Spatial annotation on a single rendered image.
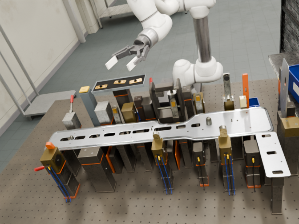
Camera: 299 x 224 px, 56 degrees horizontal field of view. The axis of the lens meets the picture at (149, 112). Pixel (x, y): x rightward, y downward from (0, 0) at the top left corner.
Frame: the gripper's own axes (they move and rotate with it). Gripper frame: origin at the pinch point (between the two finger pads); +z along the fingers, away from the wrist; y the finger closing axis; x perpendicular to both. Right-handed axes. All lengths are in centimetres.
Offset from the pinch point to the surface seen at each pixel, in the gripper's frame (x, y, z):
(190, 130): -56, -10, -19
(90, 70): -148, 318, -181
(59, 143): -47, 63, 22
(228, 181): -78, -34, -7
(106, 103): -41, 46, -13
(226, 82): -44, -21, -48
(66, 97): -131, 269, -93
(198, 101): -52, -6, -38
